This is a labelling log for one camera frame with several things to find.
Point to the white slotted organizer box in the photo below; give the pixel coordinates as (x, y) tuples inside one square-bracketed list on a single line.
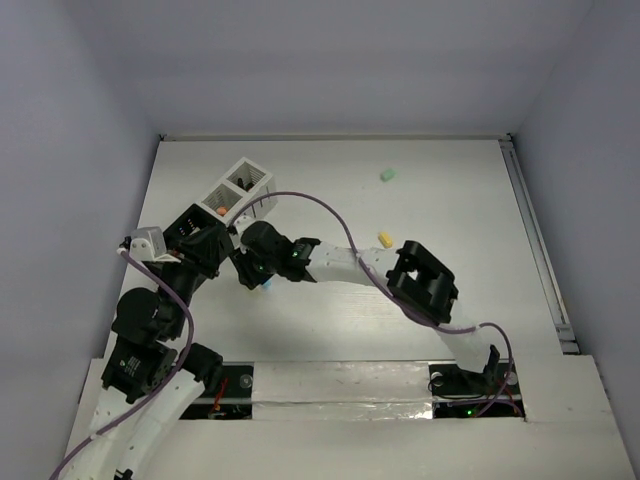
[(225, 192)]

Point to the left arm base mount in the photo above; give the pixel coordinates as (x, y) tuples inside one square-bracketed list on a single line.
[(232, 400)]

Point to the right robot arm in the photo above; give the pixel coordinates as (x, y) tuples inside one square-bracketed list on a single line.
[(414, 279)]

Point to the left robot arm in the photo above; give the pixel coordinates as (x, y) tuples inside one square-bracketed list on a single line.
[(155, 369)]

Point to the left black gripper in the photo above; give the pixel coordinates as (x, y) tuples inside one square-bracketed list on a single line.
[(201, 232)]

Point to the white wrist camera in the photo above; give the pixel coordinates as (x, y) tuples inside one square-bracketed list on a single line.
[(240, 225), (146, 244)]

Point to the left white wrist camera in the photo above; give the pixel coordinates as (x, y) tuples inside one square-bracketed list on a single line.
[(146, 244)]

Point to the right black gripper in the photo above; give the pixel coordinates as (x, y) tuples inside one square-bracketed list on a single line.
[(247, 274)]

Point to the black slotted organizer box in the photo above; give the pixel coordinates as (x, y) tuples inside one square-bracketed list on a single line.
[(192, 218)]

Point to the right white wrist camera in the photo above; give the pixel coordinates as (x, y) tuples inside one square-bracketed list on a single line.
[(240, 225)]

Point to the yellow highlighter cap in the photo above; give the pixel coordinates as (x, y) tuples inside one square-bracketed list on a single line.
[(385, 240)]

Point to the green highlighter cap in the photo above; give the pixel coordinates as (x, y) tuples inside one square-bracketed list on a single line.
[(387, 175)]

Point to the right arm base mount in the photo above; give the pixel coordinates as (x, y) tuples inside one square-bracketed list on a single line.
[(454, 396)]

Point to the aluminium side rail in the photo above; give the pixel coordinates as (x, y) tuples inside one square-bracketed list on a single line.
[(564, 330)]

